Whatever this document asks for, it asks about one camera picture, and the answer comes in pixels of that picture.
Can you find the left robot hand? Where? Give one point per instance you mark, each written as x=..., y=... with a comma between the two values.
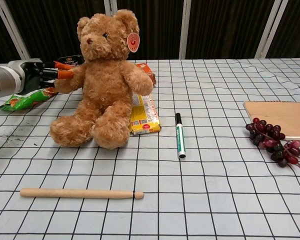
x=32, y=75

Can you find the brown teddy bear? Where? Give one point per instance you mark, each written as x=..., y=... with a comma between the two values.
x=107, y=87

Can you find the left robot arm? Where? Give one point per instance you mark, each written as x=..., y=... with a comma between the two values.
x=3, y=80

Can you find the green snack bag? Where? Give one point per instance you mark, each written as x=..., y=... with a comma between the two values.
x=27, y=100

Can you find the black luncheon meat can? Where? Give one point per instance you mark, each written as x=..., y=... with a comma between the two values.
x=72, y=59

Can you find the round pink hang tag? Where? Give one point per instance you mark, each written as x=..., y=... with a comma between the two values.
x=133, y=42

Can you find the orange carton box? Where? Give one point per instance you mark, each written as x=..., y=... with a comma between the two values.
x=147, y=70

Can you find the yellow carton box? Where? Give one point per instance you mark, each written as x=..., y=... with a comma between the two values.
x=145, y=117

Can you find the wooden drumstick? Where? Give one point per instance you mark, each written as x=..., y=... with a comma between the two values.
x=77, y=193

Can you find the green white marker pen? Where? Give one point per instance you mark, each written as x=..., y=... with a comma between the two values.
x=180, y=135

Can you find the dark red plastic grapes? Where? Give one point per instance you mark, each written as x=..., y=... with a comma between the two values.
x=267, y=137

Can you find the brown kraft spiral notebook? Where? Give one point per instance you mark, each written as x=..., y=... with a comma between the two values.
x=282, y=117

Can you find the white partition post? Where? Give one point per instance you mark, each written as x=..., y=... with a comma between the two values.
x=12, y=32
x=185, y=30
x=273, y=27
x=110, y=6

